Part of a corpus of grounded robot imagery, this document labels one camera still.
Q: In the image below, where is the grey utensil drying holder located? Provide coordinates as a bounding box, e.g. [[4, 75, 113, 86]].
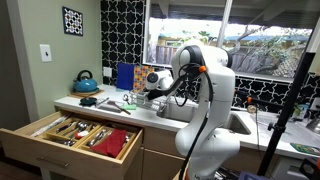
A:
[[134, 91, 150, 102]]

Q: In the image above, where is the wooden base cabinet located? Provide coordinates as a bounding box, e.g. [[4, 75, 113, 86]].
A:
[[141, 126, 188, 180]]

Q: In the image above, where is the framed patterned tile picture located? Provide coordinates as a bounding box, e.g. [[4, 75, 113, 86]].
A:
[[61, 5, 84, 37]]

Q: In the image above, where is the green patterned mat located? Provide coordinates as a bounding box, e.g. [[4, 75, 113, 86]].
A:
[[289, 142, 320, 157]]

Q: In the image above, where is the silver wire dish rack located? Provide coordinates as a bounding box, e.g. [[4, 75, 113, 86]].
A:
[[128, 89, 168, 113]]

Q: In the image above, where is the stainless steel sink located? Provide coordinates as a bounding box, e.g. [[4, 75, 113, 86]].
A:
[[156, 99, 253, 136]]

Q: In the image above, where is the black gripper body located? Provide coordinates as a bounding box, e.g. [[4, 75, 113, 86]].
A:
[[148, 85, 176, 101]]

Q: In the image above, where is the steel spoon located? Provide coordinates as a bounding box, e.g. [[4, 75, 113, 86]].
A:
[[77, 121, 89, 132]]

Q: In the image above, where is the wooden drawer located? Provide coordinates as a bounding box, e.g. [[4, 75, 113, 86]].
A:
[[0, 109, 144, 180]]

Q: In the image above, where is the green sponge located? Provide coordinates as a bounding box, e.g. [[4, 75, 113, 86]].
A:
[[121, 103, 138, 111]]

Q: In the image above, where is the white light switch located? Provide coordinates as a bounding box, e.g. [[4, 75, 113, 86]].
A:
[[39, 43, 53, 63]]

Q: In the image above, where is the black tripod pole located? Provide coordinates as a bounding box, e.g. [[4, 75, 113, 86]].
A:
[[256, 19, 320, 178]]

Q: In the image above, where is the red cloth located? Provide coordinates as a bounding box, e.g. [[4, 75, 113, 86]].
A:
[[89, 129, 128, 158]]

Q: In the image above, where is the black handled knife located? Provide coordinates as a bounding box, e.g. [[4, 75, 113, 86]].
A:
[[54, 121, 78, 134]]

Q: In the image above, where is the red white handled utensil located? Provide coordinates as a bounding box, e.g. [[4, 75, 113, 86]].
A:
[[74, 130, 90, 140]]

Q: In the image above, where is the white wall outlet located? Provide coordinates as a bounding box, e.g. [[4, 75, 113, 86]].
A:
[[102, 66, 113, 78]]

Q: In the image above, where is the kitchen window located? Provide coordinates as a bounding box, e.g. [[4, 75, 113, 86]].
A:
[[143, 0, 320, 84]]

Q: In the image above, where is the wooden trivet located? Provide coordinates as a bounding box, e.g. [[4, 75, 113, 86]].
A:
[[68, 88, 105, 100]]

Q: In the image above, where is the blue box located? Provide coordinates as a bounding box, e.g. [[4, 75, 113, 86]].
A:
[[115, 62, 136, 92]]

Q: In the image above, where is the teal kettle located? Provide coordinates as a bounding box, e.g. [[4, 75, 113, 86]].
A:
[[73, 69, 100, 94]]

